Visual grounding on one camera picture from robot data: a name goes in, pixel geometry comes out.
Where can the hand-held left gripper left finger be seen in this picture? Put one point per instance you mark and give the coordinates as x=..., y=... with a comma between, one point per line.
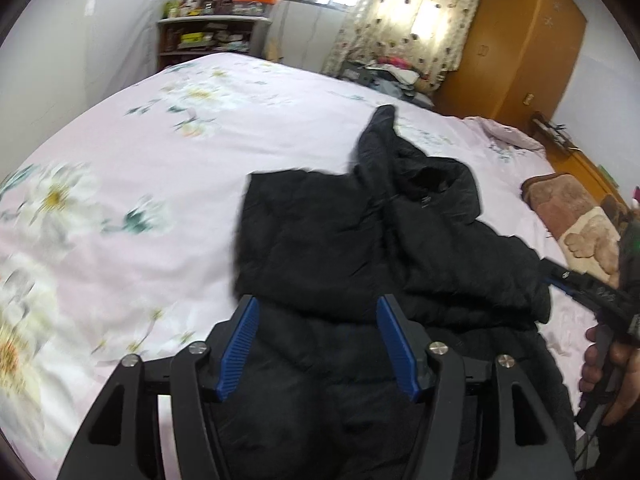
x=239, y=345

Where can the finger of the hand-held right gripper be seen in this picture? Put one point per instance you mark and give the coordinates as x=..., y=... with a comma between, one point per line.
x=567, y=282

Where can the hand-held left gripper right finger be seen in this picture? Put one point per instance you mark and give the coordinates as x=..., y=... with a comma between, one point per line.
x=397, y=350

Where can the black padded jacket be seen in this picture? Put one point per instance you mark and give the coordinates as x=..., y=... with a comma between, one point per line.
x=325, y=240

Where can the person's right forearm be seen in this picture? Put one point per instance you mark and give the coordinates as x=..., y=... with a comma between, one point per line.
x=622, y=447

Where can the pile of clothes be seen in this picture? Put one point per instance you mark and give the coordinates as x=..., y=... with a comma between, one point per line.
x=390, y=77

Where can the person's right hand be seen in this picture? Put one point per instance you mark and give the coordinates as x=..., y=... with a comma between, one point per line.
x=627, y=375

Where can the brown plush blanket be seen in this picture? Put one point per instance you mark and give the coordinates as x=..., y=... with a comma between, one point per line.
x=565, y=210

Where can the crumpled pink quilt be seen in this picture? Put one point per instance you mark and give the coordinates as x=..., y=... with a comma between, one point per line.
x=505, y=132

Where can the pink floral bed sheet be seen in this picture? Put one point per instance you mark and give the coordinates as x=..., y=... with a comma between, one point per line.
x=150, y=170

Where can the orange wooden wardrobe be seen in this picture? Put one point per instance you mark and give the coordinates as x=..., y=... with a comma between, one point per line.
x=520, y=35

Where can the cluttered shelf unit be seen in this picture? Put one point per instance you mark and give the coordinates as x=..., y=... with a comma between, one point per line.
x=210, y=40

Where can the heart print curtain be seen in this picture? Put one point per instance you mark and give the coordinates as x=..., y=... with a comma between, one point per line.
x=400, y=20

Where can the white cabinet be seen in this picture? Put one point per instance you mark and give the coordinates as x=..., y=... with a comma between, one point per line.
x=300, y=35

